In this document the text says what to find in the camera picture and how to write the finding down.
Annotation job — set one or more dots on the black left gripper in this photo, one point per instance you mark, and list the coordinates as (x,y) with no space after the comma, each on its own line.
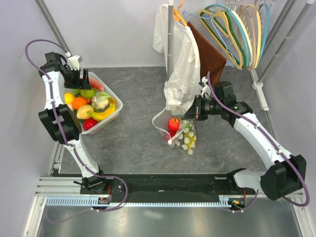
(80,84)

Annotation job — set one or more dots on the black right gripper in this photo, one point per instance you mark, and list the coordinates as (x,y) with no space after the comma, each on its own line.
(195,112)

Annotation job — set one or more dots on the watermelon slice toy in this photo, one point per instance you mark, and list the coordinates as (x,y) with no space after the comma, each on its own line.
(96,84)

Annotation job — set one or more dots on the round green watermelon toy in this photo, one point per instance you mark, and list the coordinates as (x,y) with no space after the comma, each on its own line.
(188,124)

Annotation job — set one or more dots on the red apple toy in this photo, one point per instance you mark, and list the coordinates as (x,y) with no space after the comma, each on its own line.
(173,124)

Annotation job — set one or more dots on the clear spotted zip top bag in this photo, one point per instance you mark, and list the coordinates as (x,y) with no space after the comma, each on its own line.
(160,122)

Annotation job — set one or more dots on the yellow bell pepper toy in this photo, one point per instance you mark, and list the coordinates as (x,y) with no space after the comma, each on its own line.
(190,142)

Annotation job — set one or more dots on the red pomegranate toy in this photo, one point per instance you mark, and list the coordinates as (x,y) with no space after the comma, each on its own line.
(166,137)

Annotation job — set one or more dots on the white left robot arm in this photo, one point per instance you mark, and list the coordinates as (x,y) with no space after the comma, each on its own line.
(60,72)

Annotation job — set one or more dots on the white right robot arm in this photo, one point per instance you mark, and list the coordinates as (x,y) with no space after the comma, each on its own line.
(285,173)

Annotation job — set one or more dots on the green apple toy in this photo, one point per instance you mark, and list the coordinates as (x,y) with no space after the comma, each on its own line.
(87,94)

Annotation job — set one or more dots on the orange toy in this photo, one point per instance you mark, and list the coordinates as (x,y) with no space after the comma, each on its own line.
(78,102)

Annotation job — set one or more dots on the yellow lemon toy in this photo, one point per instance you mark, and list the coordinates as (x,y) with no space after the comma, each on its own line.
(69,97)

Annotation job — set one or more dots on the white garment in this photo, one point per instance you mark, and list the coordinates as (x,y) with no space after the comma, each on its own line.
(182,86)

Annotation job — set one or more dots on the yellow pear toy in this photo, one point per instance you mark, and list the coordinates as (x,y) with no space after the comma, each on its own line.
(84,111)

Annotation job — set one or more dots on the yellow banana toy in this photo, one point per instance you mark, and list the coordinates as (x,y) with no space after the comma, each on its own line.
(99,116)

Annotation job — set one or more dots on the red tomato toy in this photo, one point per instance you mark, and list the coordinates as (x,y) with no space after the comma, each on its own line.
(89,123)

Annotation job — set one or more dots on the white plastic fruit basket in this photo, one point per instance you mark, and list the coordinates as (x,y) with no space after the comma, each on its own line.
(113,99)

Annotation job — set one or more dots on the grey metal rack pole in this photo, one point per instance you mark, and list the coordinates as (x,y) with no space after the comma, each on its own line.
(170,39)

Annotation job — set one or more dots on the brown towel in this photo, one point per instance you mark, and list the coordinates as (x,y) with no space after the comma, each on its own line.
(211,60)

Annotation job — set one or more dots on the green clothes hanger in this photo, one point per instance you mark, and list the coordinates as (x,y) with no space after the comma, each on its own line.
(234,32)

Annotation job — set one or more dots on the orange clothes hanger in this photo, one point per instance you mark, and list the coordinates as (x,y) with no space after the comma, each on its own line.
(177,16)

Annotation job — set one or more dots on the yellow clothes hanger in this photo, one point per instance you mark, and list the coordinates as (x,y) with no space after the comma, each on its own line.
(222,32)

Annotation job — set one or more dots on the blue clothes hanger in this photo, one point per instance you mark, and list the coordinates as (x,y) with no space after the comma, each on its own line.
(243,29)

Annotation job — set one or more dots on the beige clothes hanger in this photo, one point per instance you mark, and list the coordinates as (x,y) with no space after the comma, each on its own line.
(250,17)

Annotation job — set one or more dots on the teal clothes hanger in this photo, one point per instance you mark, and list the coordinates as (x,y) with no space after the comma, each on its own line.
(263,7)

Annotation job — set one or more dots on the grey diagonal rack pole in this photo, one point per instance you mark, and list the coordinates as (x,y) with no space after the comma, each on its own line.
(284,27)

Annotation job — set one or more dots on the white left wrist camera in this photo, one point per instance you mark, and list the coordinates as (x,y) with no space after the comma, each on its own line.
(73,61)

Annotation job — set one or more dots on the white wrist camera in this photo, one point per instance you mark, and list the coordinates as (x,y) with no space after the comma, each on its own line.
(73,61)
(205,89)

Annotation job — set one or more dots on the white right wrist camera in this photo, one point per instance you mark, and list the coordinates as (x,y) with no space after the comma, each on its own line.
(205,89)

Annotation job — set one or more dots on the aluminium frame rail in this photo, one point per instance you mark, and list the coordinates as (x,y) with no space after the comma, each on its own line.
(51,23)

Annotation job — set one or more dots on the light blue cable duct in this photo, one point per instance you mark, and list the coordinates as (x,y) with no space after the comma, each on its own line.
(97,202)

